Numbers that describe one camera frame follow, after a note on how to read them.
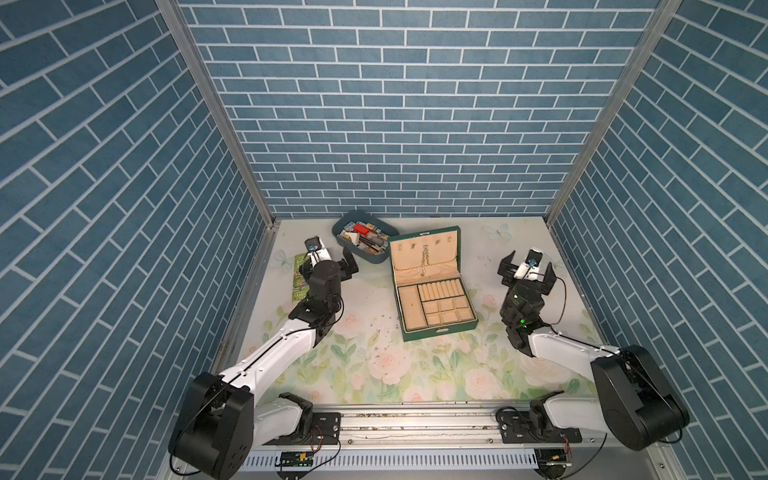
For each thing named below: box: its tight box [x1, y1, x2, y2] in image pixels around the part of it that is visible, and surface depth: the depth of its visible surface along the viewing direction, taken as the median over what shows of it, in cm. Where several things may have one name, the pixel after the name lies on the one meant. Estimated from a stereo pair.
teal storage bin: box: [332, 210, 400, 264], surface depth 114 cm
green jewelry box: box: [388, 225, 479, 342], surface depth 95 cm
